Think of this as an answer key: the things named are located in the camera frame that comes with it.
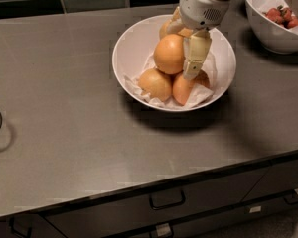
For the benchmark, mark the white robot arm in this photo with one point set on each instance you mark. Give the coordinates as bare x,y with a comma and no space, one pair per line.
199,16

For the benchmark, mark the white paper liner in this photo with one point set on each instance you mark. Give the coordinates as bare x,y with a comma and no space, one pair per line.
198,95

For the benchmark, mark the right drawer with handle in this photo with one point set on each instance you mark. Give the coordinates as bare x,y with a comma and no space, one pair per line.
280,177

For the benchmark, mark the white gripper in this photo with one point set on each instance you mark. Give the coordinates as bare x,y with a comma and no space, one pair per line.
201,11

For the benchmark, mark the left drawer with handle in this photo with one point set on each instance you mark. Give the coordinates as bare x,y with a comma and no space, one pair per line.
28,226

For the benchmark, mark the middle drawer with handle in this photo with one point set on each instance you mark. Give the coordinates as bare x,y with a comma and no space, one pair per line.
155,207

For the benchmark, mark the orange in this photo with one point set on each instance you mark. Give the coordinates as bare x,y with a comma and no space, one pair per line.
156,84
169,54
182,88
162,32

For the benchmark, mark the red strawberries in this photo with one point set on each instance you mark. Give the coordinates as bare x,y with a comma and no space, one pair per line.
282,16

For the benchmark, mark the lower drawer with label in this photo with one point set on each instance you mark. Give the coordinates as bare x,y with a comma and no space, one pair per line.
199,223

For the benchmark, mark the white bowl with oranges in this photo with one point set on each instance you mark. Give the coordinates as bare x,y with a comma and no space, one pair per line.
137,44

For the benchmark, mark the white bowl with strawberries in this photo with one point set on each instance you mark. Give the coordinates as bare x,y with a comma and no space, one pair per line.
272,35

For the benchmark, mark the drawer with handle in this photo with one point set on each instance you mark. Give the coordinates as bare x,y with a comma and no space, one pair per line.
28,226
155,207
280,177

